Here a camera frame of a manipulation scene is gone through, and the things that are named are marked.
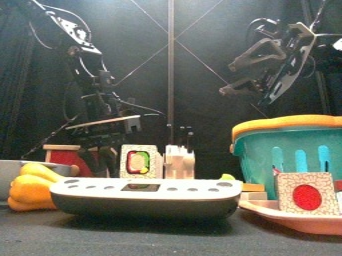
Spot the red wooden toy drawer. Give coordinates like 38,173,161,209
41,143,122,178

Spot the white wooden knife block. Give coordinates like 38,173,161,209
162,143,197,180

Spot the teal basket orange rim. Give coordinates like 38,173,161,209
228,114,342,201

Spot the grey vertical frame pole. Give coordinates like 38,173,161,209
166,0,176,145

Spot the sushi roll block red filling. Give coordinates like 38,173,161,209
273,171,342,216

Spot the black toy knife handle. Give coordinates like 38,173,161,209
185,125,194,154
177,125,185,148

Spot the yellow toy bell pepper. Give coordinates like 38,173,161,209
6,162,77,212

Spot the sushi roll block green filling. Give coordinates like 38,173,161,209
118,143,164,180

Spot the tan wooden toy block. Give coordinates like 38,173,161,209
239,182,269,202

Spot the grey toy kitchen scale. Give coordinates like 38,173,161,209
48,177,243,222

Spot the pink toy tray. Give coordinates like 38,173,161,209
237,199,342,236

